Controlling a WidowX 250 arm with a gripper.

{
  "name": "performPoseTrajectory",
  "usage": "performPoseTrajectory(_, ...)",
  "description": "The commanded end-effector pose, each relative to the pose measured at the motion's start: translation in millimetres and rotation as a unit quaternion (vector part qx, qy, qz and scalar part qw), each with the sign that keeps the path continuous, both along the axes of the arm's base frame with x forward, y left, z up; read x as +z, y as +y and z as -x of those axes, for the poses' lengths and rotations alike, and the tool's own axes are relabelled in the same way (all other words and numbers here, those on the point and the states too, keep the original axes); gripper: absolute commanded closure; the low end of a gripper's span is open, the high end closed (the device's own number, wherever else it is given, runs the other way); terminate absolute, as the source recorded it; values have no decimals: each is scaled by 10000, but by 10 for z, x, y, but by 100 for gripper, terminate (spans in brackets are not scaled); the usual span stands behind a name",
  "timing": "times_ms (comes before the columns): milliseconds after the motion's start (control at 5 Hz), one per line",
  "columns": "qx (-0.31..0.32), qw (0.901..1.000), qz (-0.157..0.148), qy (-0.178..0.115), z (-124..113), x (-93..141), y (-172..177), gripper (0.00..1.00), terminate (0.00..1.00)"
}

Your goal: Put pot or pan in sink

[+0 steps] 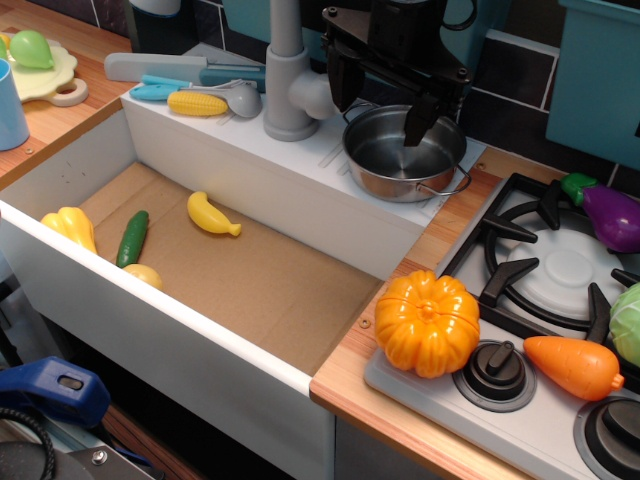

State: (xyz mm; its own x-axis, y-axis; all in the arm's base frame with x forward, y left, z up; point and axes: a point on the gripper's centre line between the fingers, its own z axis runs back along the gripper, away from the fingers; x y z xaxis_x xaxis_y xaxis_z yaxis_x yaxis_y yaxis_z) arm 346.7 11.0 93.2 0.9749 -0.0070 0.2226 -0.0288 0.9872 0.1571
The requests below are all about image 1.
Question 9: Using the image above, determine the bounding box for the grey toy spoon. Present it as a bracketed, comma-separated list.
[182, 79, 262, 118]

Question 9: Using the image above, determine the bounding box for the blue toy peeler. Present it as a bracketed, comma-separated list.
[129, 75, 193, 101]

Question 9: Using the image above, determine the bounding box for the black right stove knob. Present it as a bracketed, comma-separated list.
[573, 397, 639, 479]

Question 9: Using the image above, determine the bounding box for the grey toy faucet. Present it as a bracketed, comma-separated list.
[264, 0, 338, 142]

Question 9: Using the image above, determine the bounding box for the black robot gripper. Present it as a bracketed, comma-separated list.
[322, 1, 472, 147]

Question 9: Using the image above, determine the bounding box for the black cable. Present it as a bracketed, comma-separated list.
[0, 406, 57, 480]

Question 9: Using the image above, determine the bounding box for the white toy sink basin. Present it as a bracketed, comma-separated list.
[0, 42, 489, 480]

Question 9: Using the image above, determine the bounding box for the green toy pear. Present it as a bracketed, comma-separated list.
[9, 30, 55, 70]

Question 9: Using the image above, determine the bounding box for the yellow toy banana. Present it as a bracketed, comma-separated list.
[187, 191, 242, 237]

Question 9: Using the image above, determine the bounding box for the green toy cucumber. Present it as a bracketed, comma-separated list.
[116, 210, 149, 268]

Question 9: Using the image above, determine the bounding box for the grey blue toy knife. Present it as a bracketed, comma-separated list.
[104, 53, 266, 93]

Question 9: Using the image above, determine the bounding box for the black stove burner grate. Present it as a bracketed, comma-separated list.
[442, 174, 639, 397]

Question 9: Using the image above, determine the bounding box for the yellow toy bell pepper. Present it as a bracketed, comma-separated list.
[40, 207, 98, 254]

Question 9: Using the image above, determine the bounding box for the yellow toy corn cob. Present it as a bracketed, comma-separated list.
[167, 91, 228, 117]

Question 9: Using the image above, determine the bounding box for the black left stove knob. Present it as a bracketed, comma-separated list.
[453, 341, 537, 413]

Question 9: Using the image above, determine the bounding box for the grey toy stove top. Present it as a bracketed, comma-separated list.
[363, 172, 640, 480]

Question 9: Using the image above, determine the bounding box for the orange toy pumpkin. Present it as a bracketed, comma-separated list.
[374, 270, 480, 379]

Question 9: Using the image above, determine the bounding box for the orange toy carrot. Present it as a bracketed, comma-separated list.
[523, 336, 625, 401]

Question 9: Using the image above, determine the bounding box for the teal cabinet box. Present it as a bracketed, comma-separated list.
[546, 1, 639, 170]

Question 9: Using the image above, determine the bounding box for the black stove knob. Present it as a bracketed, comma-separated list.
[573, 397, 639, 479]
[453, 341, 537, 413]

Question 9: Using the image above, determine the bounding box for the light blue plastic cup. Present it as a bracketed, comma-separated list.
[0, 59, 30, 151]

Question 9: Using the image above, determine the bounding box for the purple toy eggplant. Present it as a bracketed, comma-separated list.
[561, 173, 639, 254]

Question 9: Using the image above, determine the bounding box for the cream toy cutting board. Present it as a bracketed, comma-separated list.
[1, 33, 88, 107]

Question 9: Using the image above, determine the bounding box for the small stainless steel pot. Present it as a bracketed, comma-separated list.
[342, 103, 472, 203]

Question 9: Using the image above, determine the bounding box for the green toy cabbage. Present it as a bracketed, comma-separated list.
[609, 283, 639, 365]

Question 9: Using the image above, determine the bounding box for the blue clamp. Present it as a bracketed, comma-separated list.
[1, 356, 111, 428]

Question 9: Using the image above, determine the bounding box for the yellow toy lemon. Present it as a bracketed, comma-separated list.
[123, 263, 164, 291]

